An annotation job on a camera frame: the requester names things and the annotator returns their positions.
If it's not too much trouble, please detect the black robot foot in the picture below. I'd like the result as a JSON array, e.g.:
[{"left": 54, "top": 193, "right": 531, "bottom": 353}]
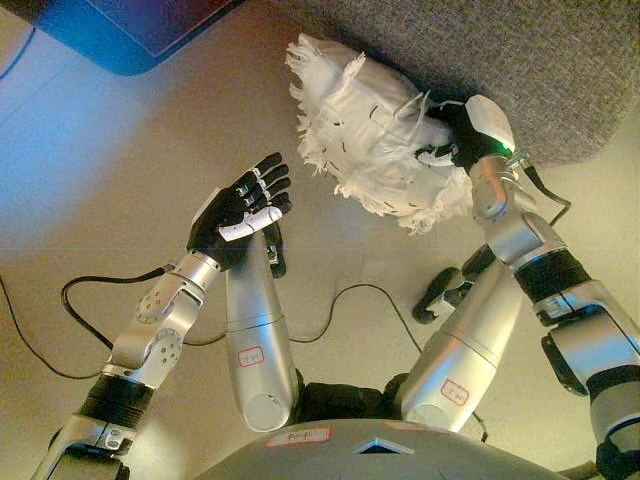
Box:
[
  {"left": 263, "top": 222, "right": 289, "bottom": 280},
  {"left": 411, "top": 266, "right": 477, "bottom": 324}
]

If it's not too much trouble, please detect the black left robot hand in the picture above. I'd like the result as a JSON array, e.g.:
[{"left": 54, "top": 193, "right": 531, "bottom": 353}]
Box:
[{"left": 186, "top": 152, "right": 294, "bottom": 272}]

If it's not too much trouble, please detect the thin black floor cable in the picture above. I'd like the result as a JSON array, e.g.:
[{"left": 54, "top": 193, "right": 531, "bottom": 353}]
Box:
[{"left": 0, "top": 28, "right": 37, "bottom": 80}]

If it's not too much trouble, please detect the long thin black cable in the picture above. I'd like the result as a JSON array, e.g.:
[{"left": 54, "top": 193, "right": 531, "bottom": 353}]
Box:
[{"left": 0, "top": 272, "right": 490, "bottom": 444}]

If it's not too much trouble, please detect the black right robot foot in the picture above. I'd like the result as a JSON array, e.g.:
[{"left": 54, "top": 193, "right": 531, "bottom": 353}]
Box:
[{"left": 411, "top": 266, "right": 477, "bottom": 324}]

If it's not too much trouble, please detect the silver left robot leg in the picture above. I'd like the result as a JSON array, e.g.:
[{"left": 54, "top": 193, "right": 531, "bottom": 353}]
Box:
[{"left": 223, "top": 229, "right": 302, "bottom": 434}]

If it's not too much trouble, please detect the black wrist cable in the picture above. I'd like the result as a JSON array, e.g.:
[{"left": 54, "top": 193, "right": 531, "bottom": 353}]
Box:
[
  {"left": 60, "top": 265, "right": 177, "bottom": 352},
  {"left": 518, "top": 158, "right": 572, "bottom": 227}
]

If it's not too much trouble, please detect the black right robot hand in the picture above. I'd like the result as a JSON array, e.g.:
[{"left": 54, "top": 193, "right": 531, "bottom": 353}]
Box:
[{"left": 414, "top": 94, "right": 516, "bottom": 170}]

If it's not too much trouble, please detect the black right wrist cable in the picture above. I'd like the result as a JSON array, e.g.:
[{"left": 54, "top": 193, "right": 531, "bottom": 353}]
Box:
[{"left": 518, "top": 158, "right": 572, "bottom": 227}]

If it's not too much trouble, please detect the silver right robot leg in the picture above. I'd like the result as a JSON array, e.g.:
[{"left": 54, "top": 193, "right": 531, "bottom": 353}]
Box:
[{"left": 398, "top": 244, "right": 527, "bottom": 435}]

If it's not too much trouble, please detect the silver robot leg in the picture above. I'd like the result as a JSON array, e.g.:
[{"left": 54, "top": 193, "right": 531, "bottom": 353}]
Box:
[
  {"left": 223, "top": 229, "right": 302, "bottom": 434},
  {"left": 398, "top": 244, "right": 527, "bottom": 435}
]

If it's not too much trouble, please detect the white fringed pillow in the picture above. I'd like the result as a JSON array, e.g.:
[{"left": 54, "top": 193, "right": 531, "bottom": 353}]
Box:
[{"left": 283, "top": 32, "right": 475, "bottom": 237}]

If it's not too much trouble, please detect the grey fabric armchair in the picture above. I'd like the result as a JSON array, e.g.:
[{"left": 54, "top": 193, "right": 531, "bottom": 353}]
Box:
[{"left": 264, "top": 0, "right": 640, "bottom": 164}]

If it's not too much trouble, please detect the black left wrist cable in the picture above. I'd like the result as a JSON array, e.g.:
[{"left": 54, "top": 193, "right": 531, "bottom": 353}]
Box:
[{"left": 60, "top": 265, "right": 177, "bottom": 352}]

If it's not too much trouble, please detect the grey robot torso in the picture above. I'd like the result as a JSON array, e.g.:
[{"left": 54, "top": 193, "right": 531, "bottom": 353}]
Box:
[{"left": 193, "top": 418, "right": 569, "bottom": 480}]

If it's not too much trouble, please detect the blue plastic bin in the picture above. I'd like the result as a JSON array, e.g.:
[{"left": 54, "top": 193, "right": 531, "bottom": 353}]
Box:
[{"left": 37, "top": 0, "right": 247, "bottom": 77}]

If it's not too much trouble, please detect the black left robot foot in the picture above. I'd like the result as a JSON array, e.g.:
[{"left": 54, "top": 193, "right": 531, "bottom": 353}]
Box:
[{"left": 263, "top": 222, "right": 289, "bottom": 280}]

